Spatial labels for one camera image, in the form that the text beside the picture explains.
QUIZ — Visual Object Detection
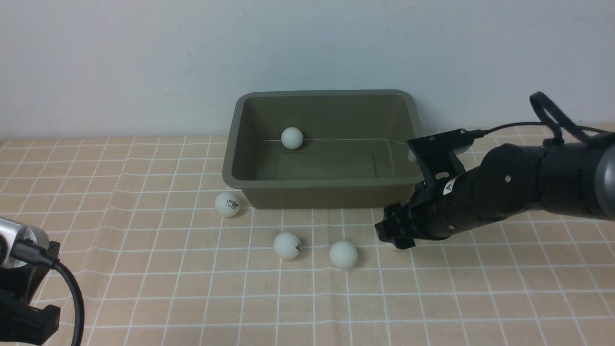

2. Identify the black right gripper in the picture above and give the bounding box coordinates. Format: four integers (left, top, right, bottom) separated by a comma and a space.
375, 144, 543, 249

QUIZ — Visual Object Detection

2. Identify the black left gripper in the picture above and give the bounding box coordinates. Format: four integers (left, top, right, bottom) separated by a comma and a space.
0, 264, 60, 346

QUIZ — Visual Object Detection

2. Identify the plain white ball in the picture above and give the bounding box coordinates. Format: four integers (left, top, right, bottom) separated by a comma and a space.
385, 243, 403, 251
281, 127, 304, 150
329, 240, 358, 270

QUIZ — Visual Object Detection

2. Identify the white ball with logo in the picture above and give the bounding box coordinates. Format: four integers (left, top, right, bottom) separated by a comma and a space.
214, 191, 240, 218

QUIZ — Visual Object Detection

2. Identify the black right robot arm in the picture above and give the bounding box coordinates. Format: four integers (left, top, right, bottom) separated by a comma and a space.
375, 134, 614, 249

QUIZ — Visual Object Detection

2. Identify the olive green plastic bin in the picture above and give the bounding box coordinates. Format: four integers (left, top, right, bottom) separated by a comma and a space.
222, 89, 423, 210

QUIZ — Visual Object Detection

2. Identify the peach checkered tablecloth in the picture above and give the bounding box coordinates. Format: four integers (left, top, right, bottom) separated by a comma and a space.
0, 136, 615, 346

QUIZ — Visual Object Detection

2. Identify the black left camera cable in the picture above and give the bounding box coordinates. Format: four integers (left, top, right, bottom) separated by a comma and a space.
11, 243, 85, 346

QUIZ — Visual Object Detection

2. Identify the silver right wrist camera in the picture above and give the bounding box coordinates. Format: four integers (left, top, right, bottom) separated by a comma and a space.
406, 129, 475, 163

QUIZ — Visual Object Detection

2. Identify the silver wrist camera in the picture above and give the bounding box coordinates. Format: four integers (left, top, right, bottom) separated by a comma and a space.
0, 217, 53, 269
406, 129, 475, 163

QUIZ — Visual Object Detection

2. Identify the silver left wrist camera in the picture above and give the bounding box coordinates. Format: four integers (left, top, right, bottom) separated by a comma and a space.
0, 217, 53, 269

